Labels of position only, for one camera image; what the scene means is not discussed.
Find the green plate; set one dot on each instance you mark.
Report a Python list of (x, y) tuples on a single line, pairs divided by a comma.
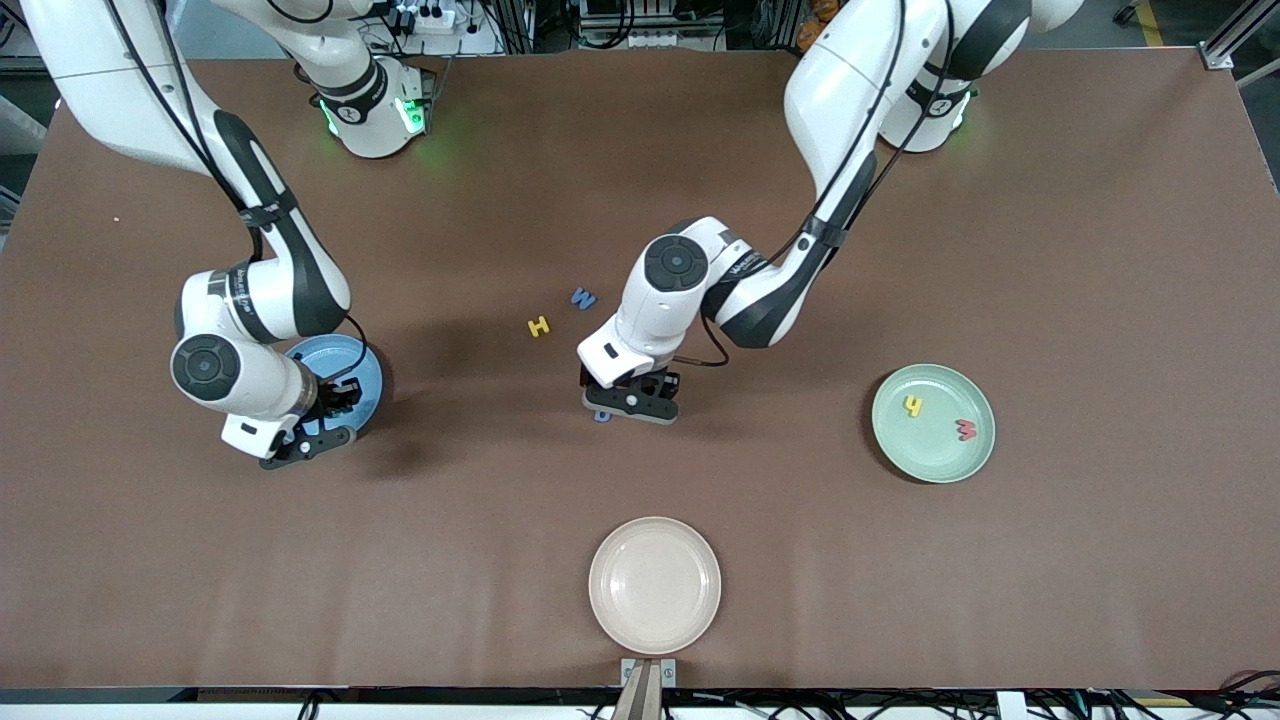
[(930, 455)]

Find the metal bracket plate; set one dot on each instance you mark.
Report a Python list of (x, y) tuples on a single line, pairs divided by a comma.
[(627, 668)]

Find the yellow uppercase foam letter H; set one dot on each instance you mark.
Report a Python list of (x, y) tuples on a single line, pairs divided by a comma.
[(539, 326)]

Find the orange bag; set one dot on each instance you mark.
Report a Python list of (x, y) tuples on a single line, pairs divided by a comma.
[(818, 15)]

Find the aluminium frame profile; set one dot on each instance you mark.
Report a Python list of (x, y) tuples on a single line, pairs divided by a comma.
[(60, 40), (1225, 50)]

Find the pink foam letter w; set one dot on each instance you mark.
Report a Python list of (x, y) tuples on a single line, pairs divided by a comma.
[(966, 431)]

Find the beige plate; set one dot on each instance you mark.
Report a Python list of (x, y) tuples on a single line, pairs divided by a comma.
[(655, 585)]

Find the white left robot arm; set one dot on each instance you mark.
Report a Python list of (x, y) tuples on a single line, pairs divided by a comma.
[(850, 100)]

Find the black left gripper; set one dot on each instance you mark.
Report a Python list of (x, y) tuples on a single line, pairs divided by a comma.
[(653, 383)]

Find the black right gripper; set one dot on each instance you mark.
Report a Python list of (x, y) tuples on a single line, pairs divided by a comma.
[(327, 401)]

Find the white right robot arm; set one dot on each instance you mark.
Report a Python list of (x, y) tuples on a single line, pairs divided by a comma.
[(110, 90)]

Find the blue plate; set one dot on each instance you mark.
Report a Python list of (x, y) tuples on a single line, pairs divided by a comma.
[(372, 375)]

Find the white power strip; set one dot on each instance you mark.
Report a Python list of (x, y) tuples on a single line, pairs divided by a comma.
[(435, 18)]

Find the blue uppercase foam letter M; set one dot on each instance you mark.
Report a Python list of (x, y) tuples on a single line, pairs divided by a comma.
[(583, 299)]

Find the tan metal post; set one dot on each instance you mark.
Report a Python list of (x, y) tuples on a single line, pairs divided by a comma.
[(637, 700)]

